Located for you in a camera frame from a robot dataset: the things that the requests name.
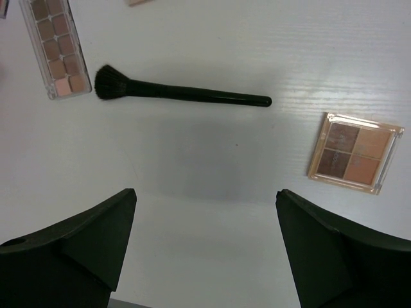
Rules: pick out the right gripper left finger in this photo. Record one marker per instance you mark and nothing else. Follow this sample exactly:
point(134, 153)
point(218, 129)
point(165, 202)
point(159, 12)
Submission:
point(76, 262)

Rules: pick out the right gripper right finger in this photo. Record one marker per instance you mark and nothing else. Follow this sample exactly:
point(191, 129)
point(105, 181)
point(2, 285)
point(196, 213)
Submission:
point(336, 262)

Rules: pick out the black powder brush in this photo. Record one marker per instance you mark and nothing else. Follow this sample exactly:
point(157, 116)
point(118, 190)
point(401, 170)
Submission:
point(111, 84)

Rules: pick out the four-pan brown eyeshadow palette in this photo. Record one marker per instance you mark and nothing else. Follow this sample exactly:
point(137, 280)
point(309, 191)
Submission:
point(354, 153)

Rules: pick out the long nude eyeshadow palette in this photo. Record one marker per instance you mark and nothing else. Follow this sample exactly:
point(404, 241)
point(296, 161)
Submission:
point(57, 47)

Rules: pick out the colourful square eyeshadow palette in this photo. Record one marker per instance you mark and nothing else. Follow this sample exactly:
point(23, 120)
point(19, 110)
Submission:
point(132, 3)

